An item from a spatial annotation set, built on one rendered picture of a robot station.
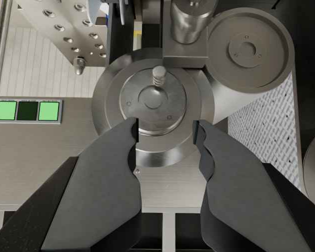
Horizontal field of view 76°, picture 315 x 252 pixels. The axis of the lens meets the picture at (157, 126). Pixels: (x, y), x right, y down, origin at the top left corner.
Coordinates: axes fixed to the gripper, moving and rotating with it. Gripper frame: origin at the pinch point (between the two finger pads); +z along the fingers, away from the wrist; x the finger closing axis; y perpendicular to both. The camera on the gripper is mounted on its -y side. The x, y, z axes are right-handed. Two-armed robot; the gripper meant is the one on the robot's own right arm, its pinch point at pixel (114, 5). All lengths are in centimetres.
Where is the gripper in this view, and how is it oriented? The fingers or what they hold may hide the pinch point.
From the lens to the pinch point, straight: 35.4
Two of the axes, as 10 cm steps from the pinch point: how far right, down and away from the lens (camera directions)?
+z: -0.1, 1.6, 9.9
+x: 10.0, 0.2, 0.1
